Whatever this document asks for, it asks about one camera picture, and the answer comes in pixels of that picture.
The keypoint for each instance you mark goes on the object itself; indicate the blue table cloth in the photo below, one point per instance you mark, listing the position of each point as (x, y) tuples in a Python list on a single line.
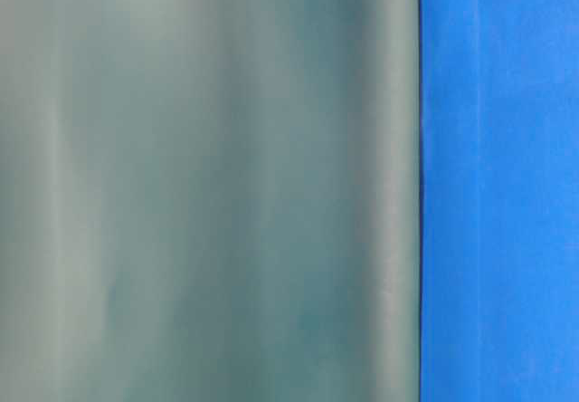
[(499, 98)]

